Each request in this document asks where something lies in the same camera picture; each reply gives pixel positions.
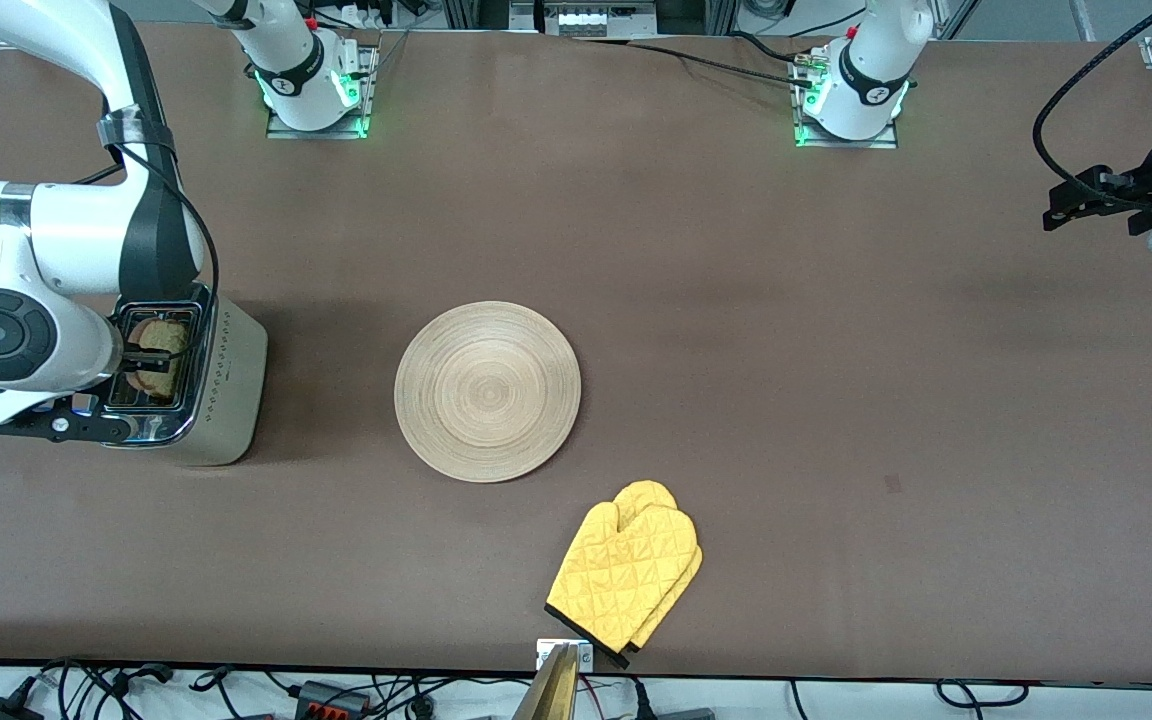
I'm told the brown bread slice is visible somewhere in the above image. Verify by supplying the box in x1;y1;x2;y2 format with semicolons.
125;317;193;402

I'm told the round wooden plate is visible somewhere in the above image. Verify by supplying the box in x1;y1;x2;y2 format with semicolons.
393;301;583;485

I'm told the silver two-slot toaster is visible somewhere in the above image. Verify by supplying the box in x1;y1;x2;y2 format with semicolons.
96;282;270;468

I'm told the small white clamp plate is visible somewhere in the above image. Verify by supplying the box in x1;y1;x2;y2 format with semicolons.
536;639;595;673

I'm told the red and black connector block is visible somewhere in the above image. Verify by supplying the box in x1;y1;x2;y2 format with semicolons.
294;680;374;717

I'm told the white power strip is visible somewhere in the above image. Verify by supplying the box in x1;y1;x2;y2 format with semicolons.
536;0;659;37

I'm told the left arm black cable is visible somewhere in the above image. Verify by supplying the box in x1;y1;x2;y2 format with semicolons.
1032;0;1152;211

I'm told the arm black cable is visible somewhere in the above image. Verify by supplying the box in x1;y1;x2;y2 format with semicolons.
71;135;223;323
1032;0;1152;211

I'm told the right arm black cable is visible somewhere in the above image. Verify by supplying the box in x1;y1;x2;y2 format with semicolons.
71;135;223;323

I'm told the left arm silver base plate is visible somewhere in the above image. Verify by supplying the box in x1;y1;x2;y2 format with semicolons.
790;48;903;151

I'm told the black cable connector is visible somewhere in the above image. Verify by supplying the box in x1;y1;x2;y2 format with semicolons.
114;661;177;691

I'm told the right arm silver base plate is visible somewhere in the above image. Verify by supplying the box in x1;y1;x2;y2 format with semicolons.
265;43;380;141

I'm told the long black table cable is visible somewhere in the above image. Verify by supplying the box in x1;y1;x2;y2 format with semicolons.
576;36;819;89

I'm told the golden wedge bracket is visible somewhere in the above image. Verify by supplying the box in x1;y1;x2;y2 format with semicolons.
511;643;582;720

